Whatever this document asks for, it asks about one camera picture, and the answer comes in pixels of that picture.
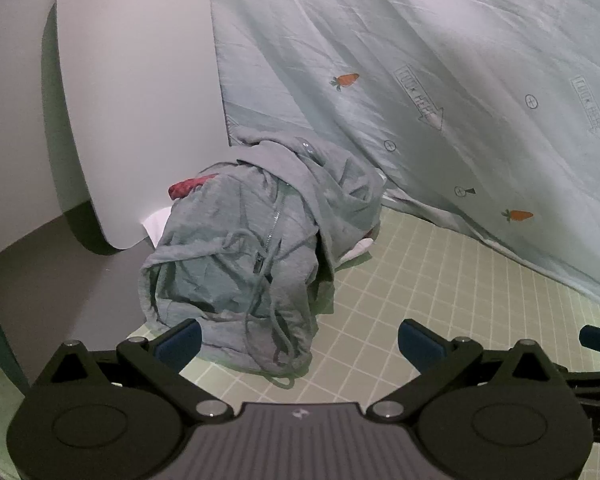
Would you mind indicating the green checked bed sheet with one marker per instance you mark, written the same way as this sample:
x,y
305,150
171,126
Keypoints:
x,y
430,285

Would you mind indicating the red checked shirt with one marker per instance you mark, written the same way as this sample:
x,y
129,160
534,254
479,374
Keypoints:
x,y
185,187

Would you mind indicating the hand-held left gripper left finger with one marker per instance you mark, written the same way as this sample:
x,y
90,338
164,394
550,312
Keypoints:
x,y
179,346

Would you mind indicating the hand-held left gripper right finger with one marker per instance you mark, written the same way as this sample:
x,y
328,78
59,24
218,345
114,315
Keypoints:
x,y
421,346

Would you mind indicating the grey zip hoodie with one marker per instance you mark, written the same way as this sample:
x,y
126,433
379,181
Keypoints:
x,y
220,260

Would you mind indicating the pale carrot print blanket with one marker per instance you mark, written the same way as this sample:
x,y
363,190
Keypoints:
x,y
430,35

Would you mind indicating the white rounded board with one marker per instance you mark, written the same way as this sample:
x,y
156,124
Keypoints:
x,y
140,85

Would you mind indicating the white cloth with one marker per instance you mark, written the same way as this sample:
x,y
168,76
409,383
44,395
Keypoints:
x,y
155,225

